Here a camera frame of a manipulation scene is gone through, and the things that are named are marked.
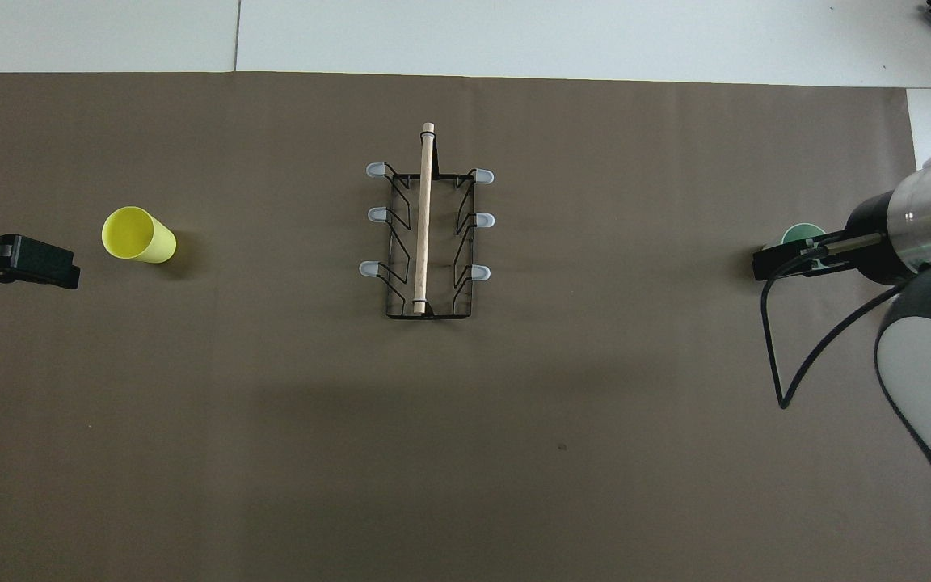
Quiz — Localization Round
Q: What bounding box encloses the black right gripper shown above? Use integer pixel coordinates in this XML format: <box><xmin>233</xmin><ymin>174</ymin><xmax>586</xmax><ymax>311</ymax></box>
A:
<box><xmin>752</xmin><ymin>190</ymin><xmax>918</xmax><ymax>286</ymax></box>

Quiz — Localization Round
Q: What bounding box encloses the pale green plastic cup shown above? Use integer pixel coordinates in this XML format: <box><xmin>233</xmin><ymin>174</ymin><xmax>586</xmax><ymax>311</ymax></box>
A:
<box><xmin>781</xmin><ymin>224</ymin><xmax>827</xmax><ymax>250</ymax></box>

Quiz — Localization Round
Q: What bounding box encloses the yellow plastic cup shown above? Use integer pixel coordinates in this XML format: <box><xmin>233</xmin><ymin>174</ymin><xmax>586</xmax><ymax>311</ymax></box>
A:
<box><xmin>101</xmin><ymin>206</ymin><xmax>178</xmax><ymax>264</ymax></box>

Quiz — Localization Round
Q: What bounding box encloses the brown paper table mat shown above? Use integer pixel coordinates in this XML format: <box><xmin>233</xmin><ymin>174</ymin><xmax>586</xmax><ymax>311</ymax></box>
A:
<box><xmin>0</xmin><ymin>71</ymin><xmax>931</xmax><ymax>582</ymax></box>

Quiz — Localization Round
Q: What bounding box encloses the black wire cup rack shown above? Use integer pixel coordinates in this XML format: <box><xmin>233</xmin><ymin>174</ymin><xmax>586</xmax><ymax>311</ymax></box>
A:
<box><xmin>359</xmin><ymin>122</ymin><xmax>495</xmax><ymax>321</ymax></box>

